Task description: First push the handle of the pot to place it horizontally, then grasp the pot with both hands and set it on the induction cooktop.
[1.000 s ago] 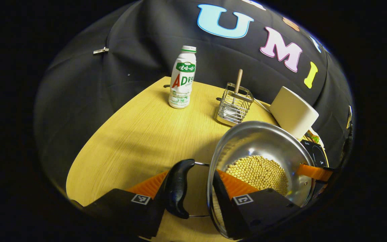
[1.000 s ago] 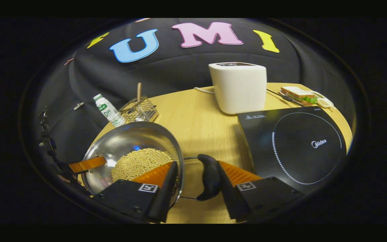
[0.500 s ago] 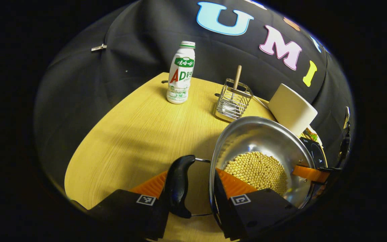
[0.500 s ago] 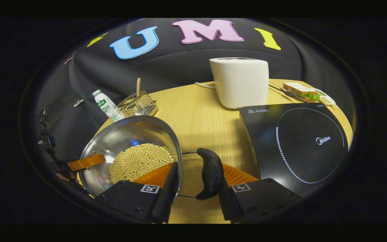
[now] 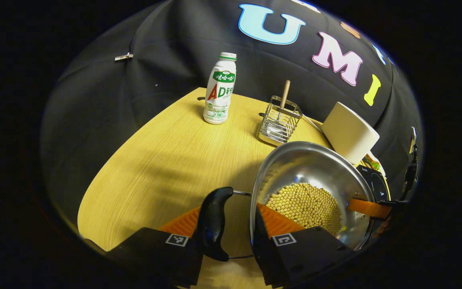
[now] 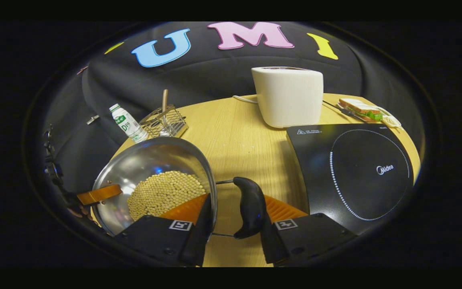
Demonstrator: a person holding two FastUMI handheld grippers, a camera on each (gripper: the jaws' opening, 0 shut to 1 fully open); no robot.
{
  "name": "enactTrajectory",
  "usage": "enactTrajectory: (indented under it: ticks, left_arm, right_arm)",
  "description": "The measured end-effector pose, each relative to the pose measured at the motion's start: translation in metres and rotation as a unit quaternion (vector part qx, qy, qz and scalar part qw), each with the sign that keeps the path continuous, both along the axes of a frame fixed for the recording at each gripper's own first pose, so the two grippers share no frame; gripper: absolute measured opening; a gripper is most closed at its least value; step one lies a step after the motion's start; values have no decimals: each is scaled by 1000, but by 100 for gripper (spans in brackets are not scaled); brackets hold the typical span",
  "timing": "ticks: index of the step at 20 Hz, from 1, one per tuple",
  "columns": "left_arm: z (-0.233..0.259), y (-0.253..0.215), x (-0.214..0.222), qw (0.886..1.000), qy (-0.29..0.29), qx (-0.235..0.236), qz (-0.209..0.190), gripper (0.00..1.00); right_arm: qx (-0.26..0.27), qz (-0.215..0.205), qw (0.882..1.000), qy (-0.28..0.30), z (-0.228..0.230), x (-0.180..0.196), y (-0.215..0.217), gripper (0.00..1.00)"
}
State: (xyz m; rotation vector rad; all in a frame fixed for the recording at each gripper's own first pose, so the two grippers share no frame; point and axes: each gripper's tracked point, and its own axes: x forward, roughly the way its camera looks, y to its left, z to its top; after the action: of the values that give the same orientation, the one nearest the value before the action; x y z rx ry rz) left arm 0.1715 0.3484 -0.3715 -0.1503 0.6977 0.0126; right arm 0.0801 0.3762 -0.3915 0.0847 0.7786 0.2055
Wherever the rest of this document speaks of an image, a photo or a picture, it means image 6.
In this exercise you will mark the white divided dish of beans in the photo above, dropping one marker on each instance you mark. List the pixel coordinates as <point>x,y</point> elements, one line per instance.
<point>391,121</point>

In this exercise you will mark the sandwich on plate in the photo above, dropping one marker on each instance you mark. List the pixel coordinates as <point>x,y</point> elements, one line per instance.
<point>361,109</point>

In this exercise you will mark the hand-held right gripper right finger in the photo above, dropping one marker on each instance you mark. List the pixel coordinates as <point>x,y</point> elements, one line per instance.
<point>311,237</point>

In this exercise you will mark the black backdrop cloth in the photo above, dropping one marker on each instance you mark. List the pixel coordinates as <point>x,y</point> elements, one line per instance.
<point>215,68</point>

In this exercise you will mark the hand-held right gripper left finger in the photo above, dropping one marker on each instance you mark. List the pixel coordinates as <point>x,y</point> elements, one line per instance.
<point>155,237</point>

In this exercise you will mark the white clip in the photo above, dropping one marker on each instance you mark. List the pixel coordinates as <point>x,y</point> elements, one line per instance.
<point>92,119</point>

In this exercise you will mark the black induction cooktop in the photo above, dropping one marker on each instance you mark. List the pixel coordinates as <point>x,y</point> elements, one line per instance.
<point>355,172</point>

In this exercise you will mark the white bottle with green label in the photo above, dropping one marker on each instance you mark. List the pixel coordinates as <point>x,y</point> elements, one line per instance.
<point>128,124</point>

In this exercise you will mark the white toaster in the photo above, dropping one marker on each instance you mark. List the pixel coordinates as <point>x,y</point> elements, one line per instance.
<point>289,98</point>

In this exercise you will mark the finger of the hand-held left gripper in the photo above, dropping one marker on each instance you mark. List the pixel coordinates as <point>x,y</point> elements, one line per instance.
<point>98,194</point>

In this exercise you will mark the reddish clip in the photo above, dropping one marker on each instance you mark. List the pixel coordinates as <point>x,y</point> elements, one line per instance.
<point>82,70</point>

